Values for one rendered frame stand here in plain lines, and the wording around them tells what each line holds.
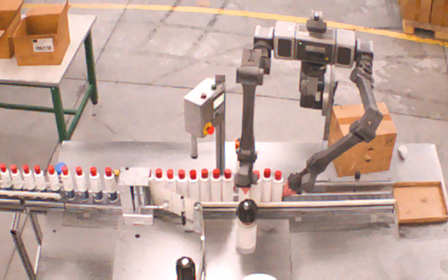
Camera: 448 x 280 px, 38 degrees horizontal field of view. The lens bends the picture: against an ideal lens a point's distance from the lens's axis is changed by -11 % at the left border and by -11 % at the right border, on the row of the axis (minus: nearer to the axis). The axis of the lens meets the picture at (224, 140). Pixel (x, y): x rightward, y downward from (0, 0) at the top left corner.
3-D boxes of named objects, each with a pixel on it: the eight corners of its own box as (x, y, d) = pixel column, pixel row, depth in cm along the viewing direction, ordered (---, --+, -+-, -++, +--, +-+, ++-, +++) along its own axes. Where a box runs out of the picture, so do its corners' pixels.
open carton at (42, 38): (10, 75, 434) (2, 30, 408) (31, 32, 471) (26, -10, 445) (59, 74, 432) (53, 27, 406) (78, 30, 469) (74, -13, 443)
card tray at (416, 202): (397, 224, 334) (399, 219, 332) (391, 187, 353) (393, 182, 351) (447, 221, 334) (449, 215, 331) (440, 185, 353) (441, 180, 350)
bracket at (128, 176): (118, 185, 313) (118, 184, 312) (120, 167, 321) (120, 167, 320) (148, 186, 313) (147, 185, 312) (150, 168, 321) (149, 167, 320)
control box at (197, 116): (184, 130, 317) (182, 97, 304) (207, 110, 327) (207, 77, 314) (203, 140, 313) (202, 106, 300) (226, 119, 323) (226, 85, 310)
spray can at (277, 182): (271, 206, 338) (273, 176, 324) (269, 198, 342) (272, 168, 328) (281, 206, 339) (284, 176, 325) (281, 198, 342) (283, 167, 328)
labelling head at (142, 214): (124, 222, 330) (117, 185, 312) (126, 203, 339) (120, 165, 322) (152, 224, 330) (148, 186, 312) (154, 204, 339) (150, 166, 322)
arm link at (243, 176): (258, 148, 310) (238, 145, 311) (254, 167, 302) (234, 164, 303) (257, 167, 318) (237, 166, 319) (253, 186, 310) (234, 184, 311)
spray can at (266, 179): (258, 203, 340) (259, 172, 326) (262, 195, 344) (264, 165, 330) (268, 206, 339) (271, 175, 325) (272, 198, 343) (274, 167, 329)
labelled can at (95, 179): (93, 201, 340) (87, 172, 326) (94, 194, 344) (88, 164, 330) (103, 202, 340) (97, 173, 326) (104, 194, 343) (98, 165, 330)
